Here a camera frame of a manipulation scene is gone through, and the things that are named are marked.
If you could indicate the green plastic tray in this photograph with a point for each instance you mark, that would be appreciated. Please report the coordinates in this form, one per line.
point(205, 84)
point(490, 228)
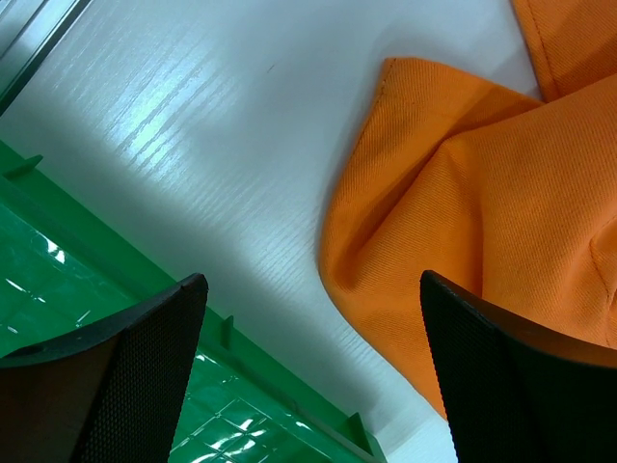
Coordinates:
point(62, 269)

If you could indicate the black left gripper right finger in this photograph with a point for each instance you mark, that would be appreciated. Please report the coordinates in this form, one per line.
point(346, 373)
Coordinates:
point(514, 390)

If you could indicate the orange trousers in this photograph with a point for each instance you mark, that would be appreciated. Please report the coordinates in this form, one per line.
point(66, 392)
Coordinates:
point(511, 197)

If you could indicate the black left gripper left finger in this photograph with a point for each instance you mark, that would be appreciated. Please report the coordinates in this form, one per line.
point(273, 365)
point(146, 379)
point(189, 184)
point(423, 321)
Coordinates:
point(111, 391)

